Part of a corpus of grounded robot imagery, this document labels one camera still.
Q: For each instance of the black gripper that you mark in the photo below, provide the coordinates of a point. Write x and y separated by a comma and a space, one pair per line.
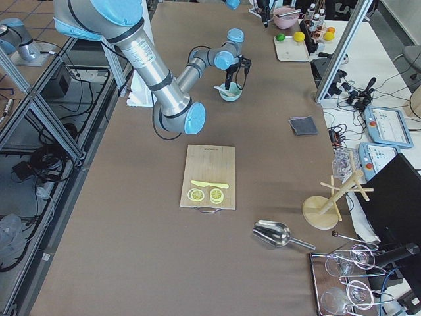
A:
231, 70
263, 7

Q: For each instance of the mint green bowl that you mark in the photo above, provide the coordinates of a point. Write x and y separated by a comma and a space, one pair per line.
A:
234, 88

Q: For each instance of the white ceramic spoon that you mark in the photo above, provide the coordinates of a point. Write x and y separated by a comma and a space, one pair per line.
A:
225, 92

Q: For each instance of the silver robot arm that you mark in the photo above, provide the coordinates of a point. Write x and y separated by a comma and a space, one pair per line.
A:
234, 4
121, 23

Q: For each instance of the pink bowl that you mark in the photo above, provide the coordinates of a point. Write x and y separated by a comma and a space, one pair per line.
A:
285, 17

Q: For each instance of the green lime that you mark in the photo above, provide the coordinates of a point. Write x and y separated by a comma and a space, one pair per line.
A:
280, 37

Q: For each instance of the yellow lemon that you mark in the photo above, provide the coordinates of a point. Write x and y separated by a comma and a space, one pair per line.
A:
299, 37

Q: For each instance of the cream rabbit tray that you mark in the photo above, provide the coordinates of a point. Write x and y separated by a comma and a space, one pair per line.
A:
289, 50

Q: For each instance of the grey folded cloth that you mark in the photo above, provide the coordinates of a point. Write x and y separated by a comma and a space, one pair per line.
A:
302, 126

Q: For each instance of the bamboo cutting board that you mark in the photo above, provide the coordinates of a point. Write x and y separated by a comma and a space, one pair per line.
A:
210, 163

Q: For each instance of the yellow plastic knife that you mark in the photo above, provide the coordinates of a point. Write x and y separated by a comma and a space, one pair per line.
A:
203, 184

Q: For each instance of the lemon slice lower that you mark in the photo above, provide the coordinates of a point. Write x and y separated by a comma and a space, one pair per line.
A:
216, 196

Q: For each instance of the lemon slice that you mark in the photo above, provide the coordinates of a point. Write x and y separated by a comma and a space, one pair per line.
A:
195, 195
216, 196

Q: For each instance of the lemon slice upper front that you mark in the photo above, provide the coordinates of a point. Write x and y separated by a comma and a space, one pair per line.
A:
195, 195

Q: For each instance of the steel scoop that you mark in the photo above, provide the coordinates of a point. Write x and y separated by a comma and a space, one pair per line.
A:
277, 234

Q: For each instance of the wooden cup tree stand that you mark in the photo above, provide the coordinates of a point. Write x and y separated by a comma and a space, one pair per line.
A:
323, 213

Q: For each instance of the upper teach pendant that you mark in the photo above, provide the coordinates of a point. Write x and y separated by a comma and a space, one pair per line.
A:
387, 126

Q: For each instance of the teach pendant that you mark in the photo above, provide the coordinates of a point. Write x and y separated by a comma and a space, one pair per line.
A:
387, 126
374, 157

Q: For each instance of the lower teach pendant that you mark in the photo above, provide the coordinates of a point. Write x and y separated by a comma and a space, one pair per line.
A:
374, 157

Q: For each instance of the black monitor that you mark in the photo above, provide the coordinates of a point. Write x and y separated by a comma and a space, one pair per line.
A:
393, 210

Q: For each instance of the upper wine glass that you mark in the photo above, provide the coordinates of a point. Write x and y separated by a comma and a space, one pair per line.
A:
342, 263

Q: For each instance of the wine glass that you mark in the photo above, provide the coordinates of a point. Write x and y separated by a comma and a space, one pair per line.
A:
356, 297
342, 263

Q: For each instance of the metal glass rack tray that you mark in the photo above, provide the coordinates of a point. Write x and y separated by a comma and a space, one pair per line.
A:
323, 281

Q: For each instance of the lower wine glass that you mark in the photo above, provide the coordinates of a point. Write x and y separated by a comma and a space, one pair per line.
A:
356, 297

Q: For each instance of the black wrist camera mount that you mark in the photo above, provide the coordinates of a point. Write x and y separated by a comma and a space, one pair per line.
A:
245, 64

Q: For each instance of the aluminium frame post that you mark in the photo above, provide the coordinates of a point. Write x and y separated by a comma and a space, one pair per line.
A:
348, 34

